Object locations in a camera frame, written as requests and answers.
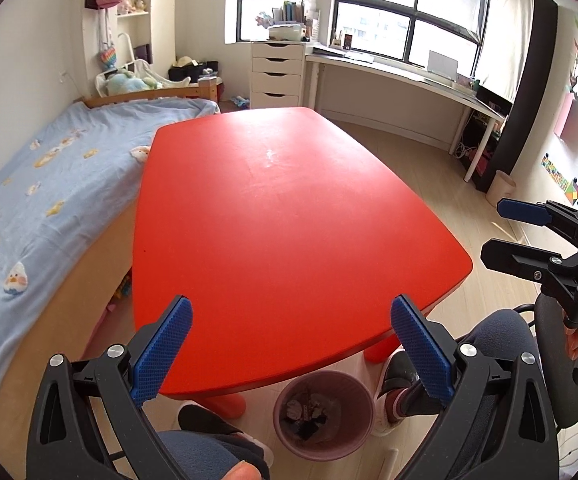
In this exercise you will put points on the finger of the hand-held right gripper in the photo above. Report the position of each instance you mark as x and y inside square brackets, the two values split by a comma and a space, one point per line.
[524, 211]
[514, 260]

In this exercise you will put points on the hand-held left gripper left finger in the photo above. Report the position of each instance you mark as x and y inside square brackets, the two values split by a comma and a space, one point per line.
[164, 350]

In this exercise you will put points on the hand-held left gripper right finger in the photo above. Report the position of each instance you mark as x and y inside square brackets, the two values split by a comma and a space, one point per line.
[419, 350]

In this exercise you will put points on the pink trash bin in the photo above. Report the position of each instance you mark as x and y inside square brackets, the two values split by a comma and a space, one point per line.
[284, 440]

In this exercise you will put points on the person's left hand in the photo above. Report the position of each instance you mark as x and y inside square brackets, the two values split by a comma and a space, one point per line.
[239, 471]

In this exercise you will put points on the white cylinder bin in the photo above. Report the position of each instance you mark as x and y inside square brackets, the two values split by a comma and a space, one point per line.
[501, 185]

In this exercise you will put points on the person's right shoe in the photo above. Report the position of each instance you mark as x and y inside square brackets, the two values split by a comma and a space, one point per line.
[394, 375]

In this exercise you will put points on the person's shoe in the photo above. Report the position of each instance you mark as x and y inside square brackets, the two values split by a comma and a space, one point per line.
[394, 375]
[204, 420]

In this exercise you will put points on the red table leg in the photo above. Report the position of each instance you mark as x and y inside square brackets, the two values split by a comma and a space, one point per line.
[226, 405]
[381, 352]

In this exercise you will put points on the person's right leg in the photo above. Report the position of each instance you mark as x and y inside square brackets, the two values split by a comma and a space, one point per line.
[499, 330]

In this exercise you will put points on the person's leg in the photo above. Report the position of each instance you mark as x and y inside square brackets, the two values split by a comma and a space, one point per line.
[194, 455]
[499, 330]

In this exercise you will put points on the person's left shoe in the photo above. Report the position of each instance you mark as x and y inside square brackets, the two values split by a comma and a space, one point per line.
[204, 420]

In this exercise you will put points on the person's left leg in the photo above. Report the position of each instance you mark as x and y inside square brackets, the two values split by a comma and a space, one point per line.
[194, 455]

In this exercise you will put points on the black framed white panel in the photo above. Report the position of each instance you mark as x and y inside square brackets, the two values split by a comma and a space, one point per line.
[514, 45]

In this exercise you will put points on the white box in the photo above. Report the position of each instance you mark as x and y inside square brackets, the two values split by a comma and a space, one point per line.
[442, 65]

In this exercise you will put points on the white desk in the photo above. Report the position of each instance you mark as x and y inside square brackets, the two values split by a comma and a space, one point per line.
[394, 72]

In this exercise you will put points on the bed with blue duck cover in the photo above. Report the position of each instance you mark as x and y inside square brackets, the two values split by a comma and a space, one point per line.
[44, 185]

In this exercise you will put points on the small dark box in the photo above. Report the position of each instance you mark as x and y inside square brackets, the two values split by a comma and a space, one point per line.
[348, 42]

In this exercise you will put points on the pen holder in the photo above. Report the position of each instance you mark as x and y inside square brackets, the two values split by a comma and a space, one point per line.
[338, 41]

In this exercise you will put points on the white basket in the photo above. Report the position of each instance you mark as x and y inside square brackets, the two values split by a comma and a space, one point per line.
[169, 82]

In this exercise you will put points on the blue green plush toy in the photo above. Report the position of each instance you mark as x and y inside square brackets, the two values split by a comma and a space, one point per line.
[124, 84]

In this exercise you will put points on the black storage bin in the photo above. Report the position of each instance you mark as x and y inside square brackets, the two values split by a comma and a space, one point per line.
[204, 72]

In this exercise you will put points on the white drawer unit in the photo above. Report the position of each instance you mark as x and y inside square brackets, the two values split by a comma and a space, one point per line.
[276, 75]

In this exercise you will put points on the straw hat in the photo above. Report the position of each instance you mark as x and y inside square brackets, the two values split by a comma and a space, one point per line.
[184, 61]

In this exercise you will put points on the rainbow knitted bag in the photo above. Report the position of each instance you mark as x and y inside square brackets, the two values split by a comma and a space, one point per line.
[108, 57]

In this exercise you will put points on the white bowl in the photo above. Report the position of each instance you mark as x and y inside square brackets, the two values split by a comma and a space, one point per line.
[285, 32]

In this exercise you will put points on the row of books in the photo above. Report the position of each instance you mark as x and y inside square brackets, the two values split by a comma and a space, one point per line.
[294, 10]

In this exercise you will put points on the colourful wall puzzle stickers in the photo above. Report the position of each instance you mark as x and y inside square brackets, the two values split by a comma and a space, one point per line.
[561, 180]

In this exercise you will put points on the pink wall paper sheet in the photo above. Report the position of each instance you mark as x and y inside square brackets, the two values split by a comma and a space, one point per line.
[564, 115]

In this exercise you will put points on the wooden bed frame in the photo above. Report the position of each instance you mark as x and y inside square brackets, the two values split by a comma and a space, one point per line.
[69, 285]

